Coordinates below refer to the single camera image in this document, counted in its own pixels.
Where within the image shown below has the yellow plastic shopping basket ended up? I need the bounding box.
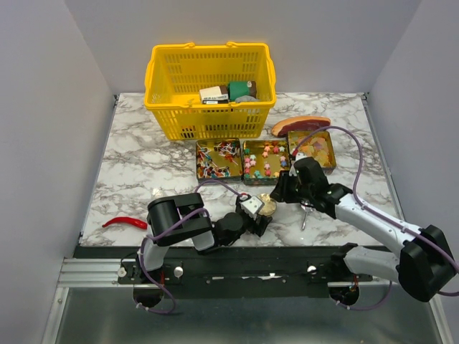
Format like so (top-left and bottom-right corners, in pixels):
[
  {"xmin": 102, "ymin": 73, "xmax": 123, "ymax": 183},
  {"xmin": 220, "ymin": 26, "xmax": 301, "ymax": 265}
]
[{"xmin": 144, "ymin": 42, "xmax": 276, "ymax": 140}]

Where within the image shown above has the tin of gummy candies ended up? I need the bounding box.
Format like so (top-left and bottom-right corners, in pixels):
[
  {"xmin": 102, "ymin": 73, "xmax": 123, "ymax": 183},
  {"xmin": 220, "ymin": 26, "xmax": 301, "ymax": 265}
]
[{"xmin": 287, "ymin": 131, "xmax": 336, "ymax": 175}]

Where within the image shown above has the grey pouch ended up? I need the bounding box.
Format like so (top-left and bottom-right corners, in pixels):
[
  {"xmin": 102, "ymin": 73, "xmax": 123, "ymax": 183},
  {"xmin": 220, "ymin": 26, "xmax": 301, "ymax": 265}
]
[{"xmin": 235, "ymin": 95, "xmax": 259, "ymax": 104}]

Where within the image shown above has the metal scoop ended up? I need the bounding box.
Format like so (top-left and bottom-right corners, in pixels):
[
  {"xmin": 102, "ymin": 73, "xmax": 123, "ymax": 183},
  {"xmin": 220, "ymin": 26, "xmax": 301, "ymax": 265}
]
[{"xmin": 300, "ymin": 200, "xmax": 314, "ymax": 231}]

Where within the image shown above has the tin of star candies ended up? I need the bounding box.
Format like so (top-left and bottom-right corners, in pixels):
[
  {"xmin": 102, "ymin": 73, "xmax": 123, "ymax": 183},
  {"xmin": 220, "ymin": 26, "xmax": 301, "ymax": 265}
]
[{"xmin": 242, "ymin": 140, "xmax": 290, "ymax": 186}]

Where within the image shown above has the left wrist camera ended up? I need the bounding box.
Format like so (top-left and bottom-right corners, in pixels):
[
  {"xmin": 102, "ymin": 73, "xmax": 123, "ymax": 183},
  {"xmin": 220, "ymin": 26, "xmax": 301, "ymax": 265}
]
[{"xmin": 240, "ymin": 196, "xmax": 265, "ymax": 219}]

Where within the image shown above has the green brown package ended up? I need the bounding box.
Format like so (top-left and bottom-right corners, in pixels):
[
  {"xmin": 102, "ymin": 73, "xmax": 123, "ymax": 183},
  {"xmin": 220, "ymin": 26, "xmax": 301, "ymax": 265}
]
[{"xmin": 227, "ymin": 80, "xmax": 257, "ymax": 102}]

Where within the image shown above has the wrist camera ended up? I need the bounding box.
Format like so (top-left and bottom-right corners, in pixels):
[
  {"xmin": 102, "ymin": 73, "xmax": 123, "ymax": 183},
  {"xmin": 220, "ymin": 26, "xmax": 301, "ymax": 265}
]
[
  {"xmin": 240, "ymin": 196, "xmax": 265, "ymax": 219},
  {"xmin": 294, "ymin": 152, "xmax": 308, "ymax": 163}
]

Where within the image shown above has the round jar lid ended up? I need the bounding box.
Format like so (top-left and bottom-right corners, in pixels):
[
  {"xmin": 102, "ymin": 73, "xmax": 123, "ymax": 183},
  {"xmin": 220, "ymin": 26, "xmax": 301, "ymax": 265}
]
[{"xmin": 257, "ymin": 193, "xmax": 277, "ymax": 216}]

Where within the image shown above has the white brown box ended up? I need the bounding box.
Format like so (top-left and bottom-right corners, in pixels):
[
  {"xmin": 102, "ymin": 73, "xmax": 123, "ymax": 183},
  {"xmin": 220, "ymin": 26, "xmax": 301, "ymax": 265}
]
[{"xmin": 199, "ymin": 85, "xmax": 229, "ymax": 102}]

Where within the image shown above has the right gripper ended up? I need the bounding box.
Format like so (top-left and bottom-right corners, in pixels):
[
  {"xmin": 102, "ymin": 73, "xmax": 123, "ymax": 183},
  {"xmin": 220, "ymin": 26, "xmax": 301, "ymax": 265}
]
[{"xmin": 269, "ymin": 169, "xmax": 313, "ymax": 203}]

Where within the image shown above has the tin of lollipops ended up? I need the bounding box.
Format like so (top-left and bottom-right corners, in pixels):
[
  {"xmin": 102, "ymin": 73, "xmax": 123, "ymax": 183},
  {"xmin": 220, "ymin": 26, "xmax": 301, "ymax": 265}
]
[{"xmin": 195, "ymin": 138, "xmax": 242, "ymax": 183}]

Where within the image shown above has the clear glass jar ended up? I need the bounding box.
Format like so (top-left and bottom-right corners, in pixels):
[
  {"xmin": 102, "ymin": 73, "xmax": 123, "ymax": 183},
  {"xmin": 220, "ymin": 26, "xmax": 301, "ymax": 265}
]
[{"xmin": 260, "ymin": 215, "xmax": 273, "ymax": 224}]

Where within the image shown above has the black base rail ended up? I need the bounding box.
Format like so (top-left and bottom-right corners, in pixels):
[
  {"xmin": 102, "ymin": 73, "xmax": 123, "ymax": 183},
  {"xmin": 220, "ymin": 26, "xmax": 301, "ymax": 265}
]
[{"xmin": 73, "ymin": 244, "xmax": 420, "ymax": 300}]

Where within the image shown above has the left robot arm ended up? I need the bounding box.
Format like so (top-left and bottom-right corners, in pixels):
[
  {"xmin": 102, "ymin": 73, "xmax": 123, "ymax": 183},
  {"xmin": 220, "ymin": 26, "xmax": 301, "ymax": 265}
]
[{"xmin": 134, "ymin": 193, "xmax": 274, "ymax": 283}]

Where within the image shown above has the fake meat slice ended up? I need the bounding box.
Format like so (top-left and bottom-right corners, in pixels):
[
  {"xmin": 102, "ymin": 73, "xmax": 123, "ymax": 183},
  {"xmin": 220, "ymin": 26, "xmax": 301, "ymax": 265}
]
[{"xmin": 271, "ymin": 115, "xmax": 331, "ymax": 138}]

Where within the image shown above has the red chili pepper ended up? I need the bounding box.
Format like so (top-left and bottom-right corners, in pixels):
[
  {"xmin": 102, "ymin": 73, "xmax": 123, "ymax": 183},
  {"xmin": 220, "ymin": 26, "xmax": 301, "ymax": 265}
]
[{"xmin": 102, "ymin": 216, "xmax": 148, "ymax": 231}]

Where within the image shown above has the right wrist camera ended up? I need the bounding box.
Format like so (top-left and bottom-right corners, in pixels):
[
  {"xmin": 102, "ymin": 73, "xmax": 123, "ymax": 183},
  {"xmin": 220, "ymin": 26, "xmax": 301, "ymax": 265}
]
[{"xmin": 294, "ymin": 152, "xmax": 308, "ymax": 163}]

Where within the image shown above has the black flat box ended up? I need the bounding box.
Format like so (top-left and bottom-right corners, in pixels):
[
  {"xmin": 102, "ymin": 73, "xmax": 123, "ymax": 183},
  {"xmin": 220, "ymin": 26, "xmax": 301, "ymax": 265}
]
[{"xmin": 202, "ymin": 100, "xmax": 229, "ymax": 105}]

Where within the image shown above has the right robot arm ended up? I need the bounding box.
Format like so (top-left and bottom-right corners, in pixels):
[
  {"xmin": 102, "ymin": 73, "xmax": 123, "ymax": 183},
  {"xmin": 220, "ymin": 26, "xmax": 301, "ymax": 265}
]
[{"xmin": 270, "ymin": 158, "xmax": 458, "ymax": 302}]

